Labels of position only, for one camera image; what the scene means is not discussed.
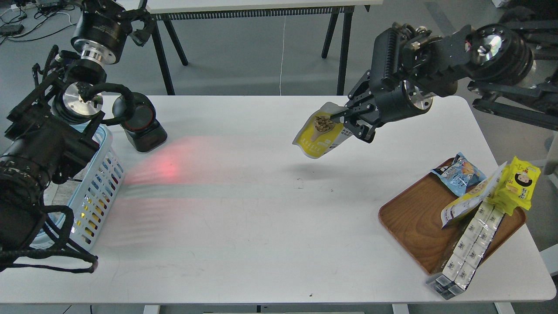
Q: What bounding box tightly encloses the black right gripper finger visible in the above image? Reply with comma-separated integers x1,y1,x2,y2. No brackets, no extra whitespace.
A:
343,119,377,143
329,107,371,123

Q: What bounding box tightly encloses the white background table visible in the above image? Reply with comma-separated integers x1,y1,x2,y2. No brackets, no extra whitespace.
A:
144,0,371,96

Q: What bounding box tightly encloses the brown wooden tray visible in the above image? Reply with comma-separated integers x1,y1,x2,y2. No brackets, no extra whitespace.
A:
378,157,526,275

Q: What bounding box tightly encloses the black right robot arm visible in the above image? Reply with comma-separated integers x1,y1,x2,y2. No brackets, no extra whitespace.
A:
330,14,557,143

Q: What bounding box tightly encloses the yellow snack pack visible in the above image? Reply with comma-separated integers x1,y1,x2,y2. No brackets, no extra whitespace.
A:
486,156,541,216

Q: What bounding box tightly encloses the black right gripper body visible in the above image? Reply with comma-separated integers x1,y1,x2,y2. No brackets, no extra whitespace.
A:
347,70,435,127

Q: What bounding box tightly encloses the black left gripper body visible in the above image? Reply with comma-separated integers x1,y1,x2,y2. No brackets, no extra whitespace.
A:
71,0,129,65

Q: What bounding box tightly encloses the light blue plastic basket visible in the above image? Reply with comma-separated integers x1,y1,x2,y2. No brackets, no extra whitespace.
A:
43,125,126,251

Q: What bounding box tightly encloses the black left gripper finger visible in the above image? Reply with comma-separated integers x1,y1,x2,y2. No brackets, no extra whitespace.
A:
122,8,157,48

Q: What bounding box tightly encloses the black power adapter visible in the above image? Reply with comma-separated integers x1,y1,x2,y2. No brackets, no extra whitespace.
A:
0,24,24,37

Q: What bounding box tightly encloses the yellow white snack pouch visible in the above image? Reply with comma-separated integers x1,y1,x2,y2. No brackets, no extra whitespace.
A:
440,163,508,228
292,102,353,159

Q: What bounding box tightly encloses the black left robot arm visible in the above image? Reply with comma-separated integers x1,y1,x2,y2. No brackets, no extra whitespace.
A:
0,0,167,273

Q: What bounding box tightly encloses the white boxed snack multipack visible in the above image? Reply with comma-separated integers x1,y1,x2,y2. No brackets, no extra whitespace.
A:
427,201,504,300

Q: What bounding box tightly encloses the blue snack bag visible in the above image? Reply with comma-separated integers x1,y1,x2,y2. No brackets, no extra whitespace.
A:
430,152,486,197

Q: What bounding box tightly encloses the black barcode scanner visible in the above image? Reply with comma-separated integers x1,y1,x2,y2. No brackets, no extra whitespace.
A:
120,92,167,153

